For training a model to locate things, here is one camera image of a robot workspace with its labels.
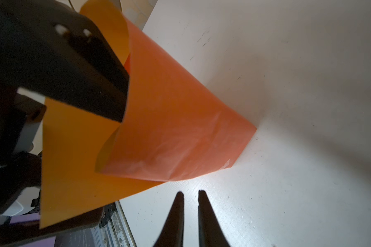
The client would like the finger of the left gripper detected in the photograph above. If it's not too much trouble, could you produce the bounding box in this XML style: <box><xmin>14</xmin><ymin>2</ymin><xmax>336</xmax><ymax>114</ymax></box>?
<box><xmin>0</xmin><ymin>1</ymin><xmax>129</xmax><ymax>122</ymax></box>

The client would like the yellow orange wrapping paper sheet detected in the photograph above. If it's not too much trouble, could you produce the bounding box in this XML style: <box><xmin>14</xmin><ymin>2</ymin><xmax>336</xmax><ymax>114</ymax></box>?
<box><xmin>40</xmin><ymin>1</ymin><xmax>256</xmax><ymax>228</ymax></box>

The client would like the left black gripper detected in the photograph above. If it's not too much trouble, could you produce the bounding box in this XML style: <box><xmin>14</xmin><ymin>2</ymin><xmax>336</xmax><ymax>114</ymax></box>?
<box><xmin>0</xmin><ymin>83</ymin><xmax>46</xmax><ymax>215</ymax></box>

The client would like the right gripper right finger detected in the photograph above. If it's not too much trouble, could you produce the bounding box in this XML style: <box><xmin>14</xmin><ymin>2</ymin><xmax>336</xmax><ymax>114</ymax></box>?
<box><xmin>198</xmin><ymin>190</ymin><xmax>230</xmax><ymax>247</ymax></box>

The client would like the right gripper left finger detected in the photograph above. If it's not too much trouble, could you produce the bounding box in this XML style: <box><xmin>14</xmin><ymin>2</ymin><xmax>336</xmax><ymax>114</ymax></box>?
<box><xmin>154</xmin><ymin>191</ymin><xmax>184</xmax><ymax>247</ymax></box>

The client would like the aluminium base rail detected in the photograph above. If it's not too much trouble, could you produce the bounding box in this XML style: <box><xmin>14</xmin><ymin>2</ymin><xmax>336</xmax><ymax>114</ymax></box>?
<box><xmin>54</xmin><ymin>200</ymin><xmax>137</xmax><ymax>247</ymax></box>

